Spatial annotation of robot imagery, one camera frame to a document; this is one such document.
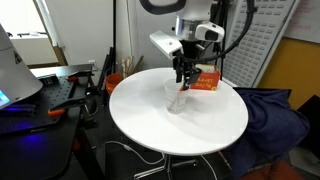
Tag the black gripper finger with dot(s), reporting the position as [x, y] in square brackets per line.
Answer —
[191, 78]
[179, 73]

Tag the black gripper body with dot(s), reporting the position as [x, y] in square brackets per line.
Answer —
[190, 53]

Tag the orange marker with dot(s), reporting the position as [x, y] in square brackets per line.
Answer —
[184, 88]

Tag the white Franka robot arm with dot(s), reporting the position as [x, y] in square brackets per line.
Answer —
[193, 10]

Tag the clear plastic cup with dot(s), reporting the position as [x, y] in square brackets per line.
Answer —
[173, 105]

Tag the colourful book box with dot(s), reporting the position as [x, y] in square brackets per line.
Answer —
[208, 83]

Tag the wooden sticks bundle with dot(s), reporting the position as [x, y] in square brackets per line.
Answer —
[128, 68]

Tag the orange bucket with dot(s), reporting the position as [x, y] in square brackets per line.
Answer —
[112, 83]

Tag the white perforated panel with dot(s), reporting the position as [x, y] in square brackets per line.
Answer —
[263, 40]

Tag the black vertical pole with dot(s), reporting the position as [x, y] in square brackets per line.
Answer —
[114, 33]

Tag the chrome table base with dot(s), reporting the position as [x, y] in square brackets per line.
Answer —
[168, 166]

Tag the dark blue blanket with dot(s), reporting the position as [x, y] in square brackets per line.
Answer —
[273, 126]

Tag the black orange bar clamp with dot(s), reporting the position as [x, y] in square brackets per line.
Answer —
[66, 106]
[80, 75]

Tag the black perforated breadboard table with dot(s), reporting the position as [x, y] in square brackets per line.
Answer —
[40, 150]

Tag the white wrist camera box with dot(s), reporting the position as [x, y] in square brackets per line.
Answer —
[165, 43]

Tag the white wall outlet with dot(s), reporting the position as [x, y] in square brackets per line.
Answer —
[91, 63]

